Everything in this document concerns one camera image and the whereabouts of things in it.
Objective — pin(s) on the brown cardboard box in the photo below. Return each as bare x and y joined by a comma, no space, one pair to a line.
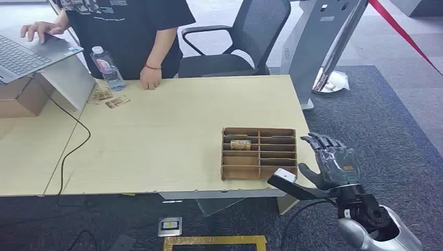
24,98

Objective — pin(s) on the grey kiosk stand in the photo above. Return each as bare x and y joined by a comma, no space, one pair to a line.
318,45

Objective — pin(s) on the black office chair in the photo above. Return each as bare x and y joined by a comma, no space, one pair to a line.
239,45

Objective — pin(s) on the person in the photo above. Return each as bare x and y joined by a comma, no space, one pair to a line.
128,34

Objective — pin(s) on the yellow floor tape frame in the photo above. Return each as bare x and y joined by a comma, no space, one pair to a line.
214,242

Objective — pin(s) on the grey laptop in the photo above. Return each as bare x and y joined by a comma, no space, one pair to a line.
27,55

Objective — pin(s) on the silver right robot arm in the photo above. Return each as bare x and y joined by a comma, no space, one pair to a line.
370,221

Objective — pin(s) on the brown wooden card organizer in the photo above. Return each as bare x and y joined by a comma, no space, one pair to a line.
259,154

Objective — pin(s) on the person's right hand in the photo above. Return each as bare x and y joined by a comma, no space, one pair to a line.
39,29

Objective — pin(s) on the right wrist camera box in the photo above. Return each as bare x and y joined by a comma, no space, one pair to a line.
283,176

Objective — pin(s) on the red barrier strip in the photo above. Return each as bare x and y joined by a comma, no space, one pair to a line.
403,34

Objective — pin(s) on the patterned card in organizer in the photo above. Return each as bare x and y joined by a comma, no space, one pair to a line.
240,145

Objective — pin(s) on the person's hand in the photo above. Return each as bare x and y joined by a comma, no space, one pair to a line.
150,77
39,29

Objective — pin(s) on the person's left hand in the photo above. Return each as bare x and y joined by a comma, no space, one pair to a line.
150,77

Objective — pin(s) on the clear plastic water bottle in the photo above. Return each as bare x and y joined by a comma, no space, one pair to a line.
108,69

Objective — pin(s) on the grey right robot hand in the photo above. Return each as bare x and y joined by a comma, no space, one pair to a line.
337,166

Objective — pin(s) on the white laptop stand panel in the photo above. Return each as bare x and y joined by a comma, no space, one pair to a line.
69,81

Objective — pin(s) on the white floor marker tag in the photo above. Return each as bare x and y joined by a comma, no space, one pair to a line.
170,226

